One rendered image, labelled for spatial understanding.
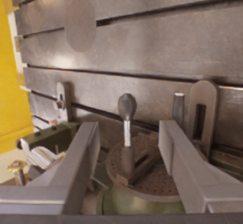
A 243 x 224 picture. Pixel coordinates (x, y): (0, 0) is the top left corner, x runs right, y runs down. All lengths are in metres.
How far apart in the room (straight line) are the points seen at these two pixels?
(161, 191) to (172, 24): 0.37
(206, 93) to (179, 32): 0.16
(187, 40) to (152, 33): 0.10
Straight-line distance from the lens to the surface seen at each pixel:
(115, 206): 0.36
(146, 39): 0.52
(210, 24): 0.45
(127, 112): 0.23
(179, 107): 0.38
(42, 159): 0.70
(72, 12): 0.77
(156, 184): 0.30
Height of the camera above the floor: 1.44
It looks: 46 degrees down
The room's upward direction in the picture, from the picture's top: 109 degrees counter-clockwise
